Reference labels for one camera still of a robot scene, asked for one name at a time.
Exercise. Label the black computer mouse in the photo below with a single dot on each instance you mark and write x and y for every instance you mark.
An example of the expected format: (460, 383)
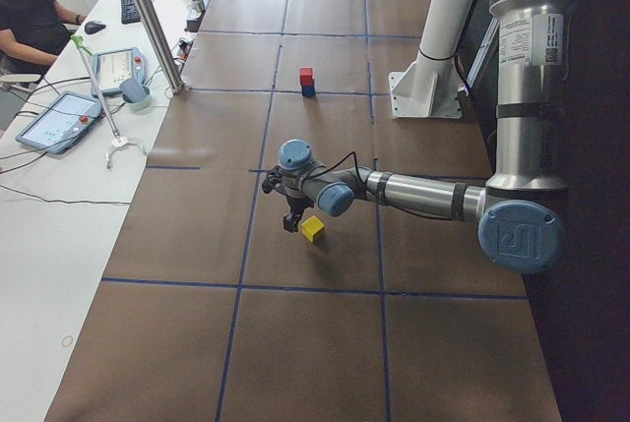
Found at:
(92, 27)

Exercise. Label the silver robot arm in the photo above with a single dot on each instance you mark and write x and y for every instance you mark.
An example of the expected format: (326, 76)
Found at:
(518, 209)

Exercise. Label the teach pendant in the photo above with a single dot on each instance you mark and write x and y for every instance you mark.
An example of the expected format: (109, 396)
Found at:
(61, 124)
(112, 68)

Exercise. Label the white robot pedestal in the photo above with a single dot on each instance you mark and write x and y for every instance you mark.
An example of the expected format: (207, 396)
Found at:
(428, 88)

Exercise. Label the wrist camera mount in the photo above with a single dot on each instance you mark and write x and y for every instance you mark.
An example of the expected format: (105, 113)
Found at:
(272, 181)

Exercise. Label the far teach pendant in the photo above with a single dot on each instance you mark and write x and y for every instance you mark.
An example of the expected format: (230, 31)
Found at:
(112, 68)

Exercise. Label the aluminium frame post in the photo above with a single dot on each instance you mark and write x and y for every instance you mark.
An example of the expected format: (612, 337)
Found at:
(159, 43)

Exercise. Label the metal cylinder weight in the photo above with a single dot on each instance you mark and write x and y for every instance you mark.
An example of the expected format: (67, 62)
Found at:
(198, 5)

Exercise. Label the seated person black shirt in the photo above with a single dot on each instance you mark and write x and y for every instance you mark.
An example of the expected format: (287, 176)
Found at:
(34, 33)

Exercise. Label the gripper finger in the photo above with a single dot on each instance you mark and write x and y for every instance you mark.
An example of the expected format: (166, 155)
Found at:
(287, 223)
(295, 219)

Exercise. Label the yellow block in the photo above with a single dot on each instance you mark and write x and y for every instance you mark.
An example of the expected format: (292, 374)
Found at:
(313, 229)

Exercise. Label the blue block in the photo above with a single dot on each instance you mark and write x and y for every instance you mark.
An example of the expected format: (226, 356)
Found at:
(308, 91)

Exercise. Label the red block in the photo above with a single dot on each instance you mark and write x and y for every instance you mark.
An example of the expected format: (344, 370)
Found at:
(306, 76)

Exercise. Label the grabber reacher stick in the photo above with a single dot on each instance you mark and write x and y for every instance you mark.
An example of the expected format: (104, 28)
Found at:
(119, 142)

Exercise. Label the black keyboard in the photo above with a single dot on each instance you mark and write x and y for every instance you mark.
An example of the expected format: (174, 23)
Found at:
(129, 12)

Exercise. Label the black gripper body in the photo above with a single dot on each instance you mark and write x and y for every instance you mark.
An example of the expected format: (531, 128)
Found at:
(295, 205)

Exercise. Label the near teach pendant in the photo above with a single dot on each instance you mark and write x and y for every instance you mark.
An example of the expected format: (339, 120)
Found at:
(61, 124)

